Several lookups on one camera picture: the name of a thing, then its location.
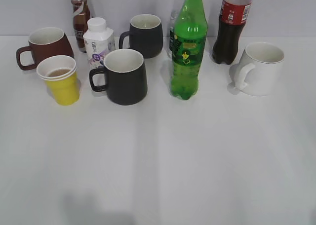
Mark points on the green plastic soda bottle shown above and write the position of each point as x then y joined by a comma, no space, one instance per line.
190,32

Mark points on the yellow paper cup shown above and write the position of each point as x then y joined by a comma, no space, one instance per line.
60,76

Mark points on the black mug front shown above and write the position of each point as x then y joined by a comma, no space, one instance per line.
122,76

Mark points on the dark grey mug back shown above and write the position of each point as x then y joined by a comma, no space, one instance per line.
145,35

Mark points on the white milk carton bottle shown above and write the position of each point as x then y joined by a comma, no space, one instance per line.
99,41

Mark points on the white ceramic mug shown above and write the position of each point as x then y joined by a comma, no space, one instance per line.
259,68

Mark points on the clear water bottle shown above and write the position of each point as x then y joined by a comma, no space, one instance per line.
177,5

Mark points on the brown coffee drink bottle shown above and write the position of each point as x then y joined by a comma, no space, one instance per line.
81,15

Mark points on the cola bottle red label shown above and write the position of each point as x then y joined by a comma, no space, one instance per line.
232,19

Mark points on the dark red ceramic mug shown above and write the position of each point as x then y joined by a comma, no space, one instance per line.
44,43

